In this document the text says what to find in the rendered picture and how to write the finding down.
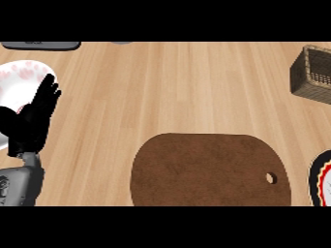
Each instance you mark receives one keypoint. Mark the brown wooden cutting board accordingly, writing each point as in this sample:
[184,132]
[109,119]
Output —
[206,171]

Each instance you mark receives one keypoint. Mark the black red yellow patterned plate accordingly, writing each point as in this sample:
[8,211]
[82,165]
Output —
[330,180]

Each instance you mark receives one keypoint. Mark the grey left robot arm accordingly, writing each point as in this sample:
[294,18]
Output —
[11,185]

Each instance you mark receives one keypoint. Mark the brown wicker basket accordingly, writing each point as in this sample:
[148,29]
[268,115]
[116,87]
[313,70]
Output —
[322,77]

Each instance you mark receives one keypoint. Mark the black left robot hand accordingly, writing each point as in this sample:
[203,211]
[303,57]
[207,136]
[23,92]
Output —
[32,113]

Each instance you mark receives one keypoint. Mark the white bowl with pink flowers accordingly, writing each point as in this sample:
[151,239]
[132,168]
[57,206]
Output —
[4,87]

